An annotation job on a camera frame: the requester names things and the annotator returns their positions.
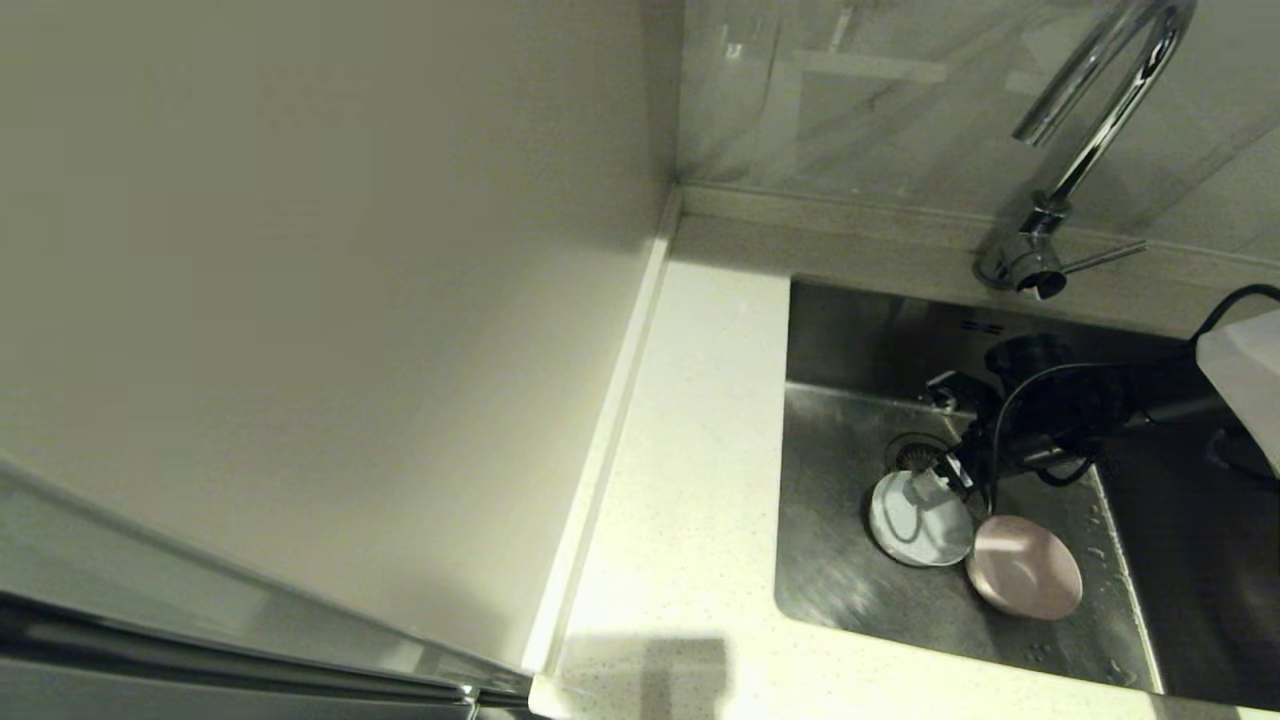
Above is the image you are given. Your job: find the pale blue bowl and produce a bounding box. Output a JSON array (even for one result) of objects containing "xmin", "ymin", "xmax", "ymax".
[{"xmin": 868, "ymin": 470, "xmax": 975, "ymax": 568}]

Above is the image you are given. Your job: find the pale pink bowl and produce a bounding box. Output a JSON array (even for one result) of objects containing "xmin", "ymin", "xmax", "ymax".
[{"xmin": 966, "ymin": 515, "xmax": 1084, "ymax": 621}]

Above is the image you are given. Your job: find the chrome faucet lever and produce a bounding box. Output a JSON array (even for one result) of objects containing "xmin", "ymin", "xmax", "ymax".
[{"xmin": 1013, "ymin": 240, "xmax": 1149, "ymax": 301}]

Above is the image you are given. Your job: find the stainless steel sink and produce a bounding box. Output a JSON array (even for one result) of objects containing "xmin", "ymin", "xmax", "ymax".
[{"xmin": 772, "ymin": 278, "xmax": 1280, "ymax": 713}]

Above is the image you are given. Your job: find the round metal drain strainer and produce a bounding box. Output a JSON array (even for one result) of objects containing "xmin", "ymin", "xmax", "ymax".
[{"xmin": 884, "ymin": 432, "xmax": 951, "ymax": 476}]

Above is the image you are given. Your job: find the chrome gooseneck faucet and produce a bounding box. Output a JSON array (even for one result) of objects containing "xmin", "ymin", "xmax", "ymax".
[{"xmin": 975, "ymin": 0, "xmax": 1198, "ymax": 301}]

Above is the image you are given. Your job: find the stainless steel appliance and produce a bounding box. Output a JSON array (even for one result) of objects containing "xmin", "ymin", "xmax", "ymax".
[{"xmin": 0, "ymin": 460, "xmax": 533, "ymax": 720}]

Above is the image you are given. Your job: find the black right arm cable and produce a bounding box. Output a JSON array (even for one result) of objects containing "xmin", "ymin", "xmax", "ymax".
[{"xmin": 985, "ymin": 284, "xmax": 1280, "ymax": 521}]

